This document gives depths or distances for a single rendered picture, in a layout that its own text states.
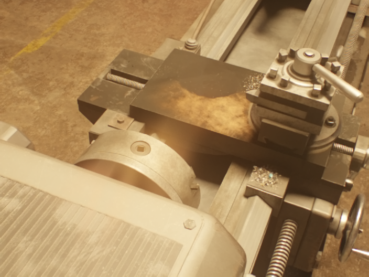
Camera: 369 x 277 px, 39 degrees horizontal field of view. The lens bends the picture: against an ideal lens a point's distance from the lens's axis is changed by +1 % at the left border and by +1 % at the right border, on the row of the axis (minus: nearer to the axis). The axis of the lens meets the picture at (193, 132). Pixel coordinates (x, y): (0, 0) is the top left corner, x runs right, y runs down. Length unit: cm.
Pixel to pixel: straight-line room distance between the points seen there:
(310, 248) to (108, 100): 73
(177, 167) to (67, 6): 295
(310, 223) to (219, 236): 81
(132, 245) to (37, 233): 12
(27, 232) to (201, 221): 21
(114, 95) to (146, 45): 182
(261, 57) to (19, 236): 154
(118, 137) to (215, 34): 107
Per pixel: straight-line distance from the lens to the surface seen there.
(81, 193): 70
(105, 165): 93
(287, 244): 143
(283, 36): 222
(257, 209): 134
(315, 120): 128
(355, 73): 268
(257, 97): 127
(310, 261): 160
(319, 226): 147
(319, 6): 225
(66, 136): 274
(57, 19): 366
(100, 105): 155
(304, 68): 125
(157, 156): 93
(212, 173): 157
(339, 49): 160
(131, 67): 169
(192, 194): 97
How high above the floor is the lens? 187
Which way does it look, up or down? 43 degrees down
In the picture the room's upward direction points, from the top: 5 degrees clockwise
